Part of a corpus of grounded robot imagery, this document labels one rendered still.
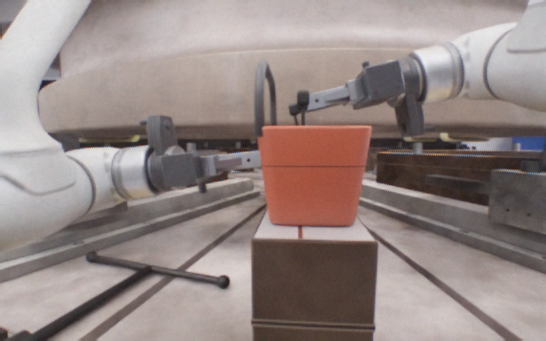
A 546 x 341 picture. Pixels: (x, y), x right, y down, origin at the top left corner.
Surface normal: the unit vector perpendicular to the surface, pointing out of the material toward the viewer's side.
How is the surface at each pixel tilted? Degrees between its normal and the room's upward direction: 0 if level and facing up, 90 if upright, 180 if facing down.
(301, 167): 97
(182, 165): 90
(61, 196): 87
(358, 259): 90
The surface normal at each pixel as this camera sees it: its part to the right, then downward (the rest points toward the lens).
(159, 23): -0.35, 0.10
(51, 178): 0.99, -0.11
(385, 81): -0.09, 0.11
